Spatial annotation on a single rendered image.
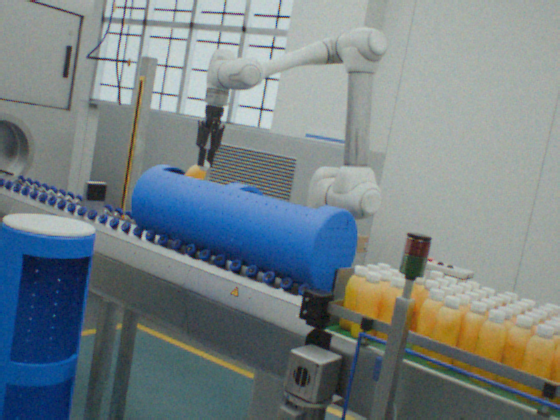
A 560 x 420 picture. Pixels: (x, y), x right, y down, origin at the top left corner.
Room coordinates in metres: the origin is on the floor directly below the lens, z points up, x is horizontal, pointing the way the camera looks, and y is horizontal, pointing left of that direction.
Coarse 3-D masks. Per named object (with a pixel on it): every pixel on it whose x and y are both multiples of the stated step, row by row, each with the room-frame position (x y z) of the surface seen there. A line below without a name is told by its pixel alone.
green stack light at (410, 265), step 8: (408, 256) 1.50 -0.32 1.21; (416, 256) 1.50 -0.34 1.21; (400, 264) 1.52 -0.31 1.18; (408, 264) 1.50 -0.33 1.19; (416, 264) 1.49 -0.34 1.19; (424, 264) 1.50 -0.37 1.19; (400, 272) 1.51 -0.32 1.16; (408, 272) 1.49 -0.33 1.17; (416, 272) 1.49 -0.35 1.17; (424, 272) 1.51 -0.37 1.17
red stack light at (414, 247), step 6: (408, 240) 1.51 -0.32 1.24; (414, 240) 1.50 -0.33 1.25; (420, 240) 1.50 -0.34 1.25; (408, 246) 1.50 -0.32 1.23; (414, 246) 1.49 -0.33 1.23; (420, 246) 1.49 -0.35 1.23; (426, 246) 1.50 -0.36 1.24; (408, 252) 1.50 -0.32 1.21; (414, 252) 1.49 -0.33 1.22; (420, 252) 1.49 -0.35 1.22; (426, 252) 1.50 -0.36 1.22
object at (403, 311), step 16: (400, 304) 1.51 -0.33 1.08; (400, 320) 1.50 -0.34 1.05; (400, 336) 1.50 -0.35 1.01; (384, 352) 1.52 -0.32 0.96; (400, 352) 1.51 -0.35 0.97; (384, 368) 1.51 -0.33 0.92; (400, 368) 1.52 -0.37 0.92; (384, 384) 1.51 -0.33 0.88; (384, 400) 1.50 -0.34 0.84; (384, 416) 1.50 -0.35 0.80
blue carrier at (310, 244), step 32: (160, 192) 2.39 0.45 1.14; (192, 192) 2.31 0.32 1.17; (224, 192) 2.25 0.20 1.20; (256, 192) 2.34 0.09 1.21; (160, 224) 2.38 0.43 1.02; (192, 224) 2.27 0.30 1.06; (224, 224) 2.17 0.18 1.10; (256, 224) 2.10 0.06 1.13; (288, 224) 2.04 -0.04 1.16; (320, 224) 1.99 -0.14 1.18; (352, 224) 2.13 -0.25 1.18; (256, 256) 2.10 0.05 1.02; (288, 256) 2.01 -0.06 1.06; (320, 256) 2.00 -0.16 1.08; (352, 256) 2.16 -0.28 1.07; (320, 288) 2.03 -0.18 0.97
